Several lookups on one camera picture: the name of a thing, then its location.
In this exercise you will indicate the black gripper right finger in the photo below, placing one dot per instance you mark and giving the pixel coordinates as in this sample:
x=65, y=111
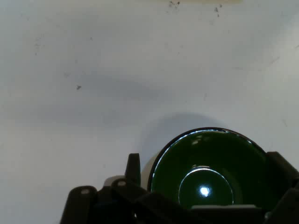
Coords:
x=283, y=186

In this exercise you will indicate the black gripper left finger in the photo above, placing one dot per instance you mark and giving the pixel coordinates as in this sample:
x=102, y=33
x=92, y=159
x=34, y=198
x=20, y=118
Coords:
x=121, y=200

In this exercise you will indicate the dark green bowl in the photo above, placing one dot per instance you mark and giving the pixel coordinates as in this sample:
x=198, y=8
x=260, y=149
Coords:
x=210, y=168

